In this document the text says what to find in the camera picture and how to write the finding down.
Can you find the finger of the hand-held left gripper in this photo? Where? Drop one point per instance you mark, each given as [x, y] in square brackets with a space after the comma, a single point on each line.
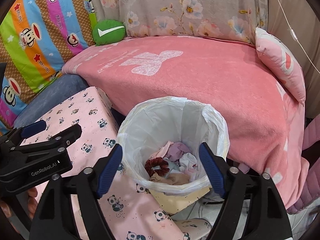
[62, 138]
[32, 128]

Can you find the green round cushion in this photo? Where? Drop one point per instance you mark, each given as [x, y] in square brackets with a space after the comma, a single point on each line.
[107, 33]

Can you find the blue grey cushion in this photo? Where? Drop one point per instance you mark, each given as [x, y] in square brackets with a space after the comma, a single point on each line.
[50, 95]

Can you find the bin with white plastic bag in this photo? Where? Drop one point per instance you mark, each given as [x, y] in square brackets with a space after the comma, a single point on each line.
[155, 127]

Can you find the white sock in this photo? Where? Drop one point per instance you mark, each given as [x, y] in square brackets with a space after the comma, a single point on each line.
[188, 161]

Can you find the colourful striped monkey print quilt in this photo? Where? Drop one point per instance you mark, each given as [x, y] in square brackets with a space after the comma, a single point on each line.
[37, 30]

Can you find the mauve quilted cushion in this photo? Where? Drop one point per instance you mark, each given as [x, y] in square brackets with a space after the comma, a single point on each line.
[312, 155]

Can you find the dark red scrunchie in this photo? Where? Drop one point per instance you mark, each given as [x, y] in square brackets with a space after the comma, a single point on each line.
[152, 165]

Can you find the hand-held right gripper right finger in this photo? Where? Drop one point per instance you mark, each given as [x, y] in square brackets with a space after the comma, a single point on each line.
[212, 170]

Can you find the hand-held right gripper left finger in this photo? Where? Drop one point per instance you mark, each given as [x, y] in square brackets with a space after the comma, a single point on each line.
[110, 172]

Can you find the purple cloth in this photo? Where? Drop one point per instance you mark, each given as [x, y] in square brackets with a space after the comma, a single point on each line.
[178, 150]

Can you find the pink white pillow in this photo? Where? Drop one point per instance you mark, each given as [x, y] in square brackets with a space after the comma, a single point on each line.
[277, 60]

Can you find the person's left hand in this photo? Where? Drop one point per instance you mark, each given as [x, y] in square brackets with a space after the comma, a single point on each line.
[32, 202]

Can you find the grey sock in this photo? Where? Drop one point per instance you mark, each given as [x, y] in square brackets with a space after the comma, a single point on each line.
[173, 167]

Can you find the tan stocking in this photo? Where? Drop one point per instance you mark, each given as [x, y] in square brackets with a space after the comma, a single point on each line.
[172, 179]

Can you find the pink blanket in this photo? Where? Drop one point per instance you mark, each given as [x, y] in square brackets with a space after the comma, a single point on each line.
[200, 80]

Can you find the pink panda print cloth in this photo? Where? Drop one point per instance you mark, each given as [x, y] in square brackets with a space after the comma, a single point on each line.
[82, 112]

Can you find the grey floral cloth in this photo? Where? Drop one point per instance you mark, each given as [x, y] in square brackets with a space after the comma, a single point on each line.
[175, 5]

